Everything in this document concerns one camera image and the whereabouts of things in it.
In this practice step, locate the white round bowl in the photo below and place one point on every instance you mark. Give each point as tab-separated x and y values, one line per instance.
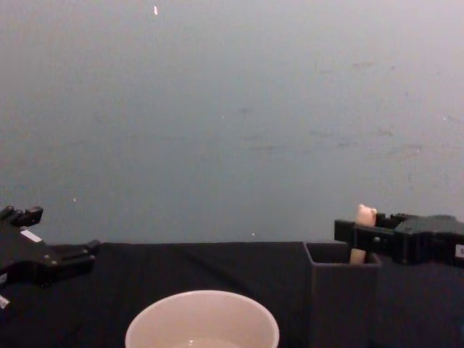
203	319

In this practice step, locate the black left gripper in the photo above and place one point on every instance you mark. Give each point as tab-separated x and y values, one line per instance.
20	253

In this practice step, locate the black square utensil holder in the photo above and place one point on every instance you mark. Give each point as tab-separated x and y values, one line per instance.
340	301

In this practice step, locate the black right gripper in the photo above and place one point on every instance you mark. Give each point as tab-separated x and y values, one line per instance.
431	239

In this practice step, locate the black table cloth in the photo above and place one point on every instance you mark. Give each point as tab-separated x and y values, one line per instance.
203	264

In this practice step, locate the plain pale wall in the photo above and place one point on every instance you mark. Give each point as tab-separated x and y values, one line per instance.
217	119

